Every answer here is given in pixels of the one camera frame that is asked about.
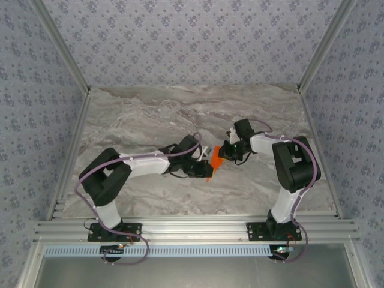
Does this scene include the pale slotted cable duct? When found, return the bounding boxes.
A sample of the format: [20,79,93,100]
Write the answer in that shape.
[44,244,284,258]

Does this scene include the orange paper sheet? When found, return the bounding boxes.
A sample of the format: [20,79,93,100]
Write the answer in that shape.
[206,145,226,183]

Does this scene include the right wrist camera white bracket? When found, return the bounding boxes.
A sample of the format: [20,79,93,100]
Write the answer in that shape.
[225,127,238,145]

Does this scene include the aluminium corner post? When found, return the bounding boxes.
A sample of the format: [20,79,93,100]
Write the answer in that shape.
[296,0,358,93]
[29,0,91,94]

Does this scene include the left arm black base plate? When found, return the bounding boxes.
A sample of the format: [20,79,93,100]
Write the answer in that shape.
[87,223,142,242]

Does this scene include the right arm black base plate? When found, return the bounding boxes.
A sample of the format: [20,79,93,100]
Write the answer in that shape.
[245,221,302,242]

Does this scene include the aluminium mounting rail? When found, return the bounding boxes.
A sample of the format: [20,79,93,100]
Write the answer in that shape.
[33,218,361,244]

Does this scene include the small black circuit board bracket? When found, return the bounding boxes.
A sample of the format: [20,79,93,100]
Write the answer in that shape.
[269,244,296,262]
[100,243,125,259]

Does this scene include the aluminium side rail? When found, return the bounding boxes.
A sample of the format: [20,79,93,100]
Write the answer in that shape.
[46,89,91,221]
[298,88,344,219]

